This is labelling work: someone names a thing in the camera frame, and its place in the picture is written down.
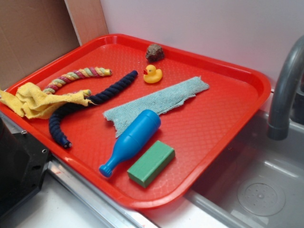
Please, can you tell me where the yellow rubber duck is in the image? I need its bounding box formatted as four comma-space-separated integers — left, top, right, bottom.
143, 65, 163, 84

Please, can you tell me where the blue plastic bottle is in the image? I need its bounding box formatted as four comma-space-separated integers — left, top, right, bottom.
99, 110, 161, 178

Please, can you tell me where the red plastic tray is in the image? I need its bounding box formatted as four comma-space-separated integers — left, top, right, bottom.
0, 34, 271, 210

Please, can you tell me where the light blue towel cloth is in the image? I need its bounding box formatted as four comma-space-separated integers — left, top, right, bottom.
104, 76, 209, 138

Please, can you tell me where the green rectangular block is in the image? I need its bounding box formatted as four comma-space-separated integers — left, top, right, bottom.
127, 141, 175, 188

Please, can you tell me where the brown rock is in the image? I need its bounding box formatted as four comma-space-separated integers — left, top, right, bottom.
145, 44, 165, 63

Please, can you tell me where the yellow cloth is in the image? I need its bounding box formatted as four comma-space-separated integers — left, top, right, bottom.
0, 83, 93, 119

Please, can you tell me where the grey sink basin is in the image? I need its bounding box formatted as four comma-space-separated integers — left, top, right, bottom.
186, 111, 304, 228

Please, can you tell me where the sink drain cover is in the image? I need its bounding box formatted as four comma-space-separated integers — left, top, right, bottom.
237, 180, 285, 217

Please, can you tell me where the brown cardboard panel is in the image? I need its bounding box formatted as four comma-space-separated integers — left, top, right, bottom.
0, 0, 108, 89

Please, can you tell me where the grey faucet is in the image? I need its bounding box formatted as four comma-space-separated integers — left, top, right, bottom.
267, 36, 304, 140

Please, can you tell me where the multicolour pastel rope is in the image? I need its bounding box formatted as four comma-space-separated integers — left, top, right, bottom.
42, 66, 113, 98

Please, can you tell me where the navy blue rope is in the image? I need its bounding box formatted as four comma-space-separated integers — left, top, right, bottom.
48, 70, 139, 149

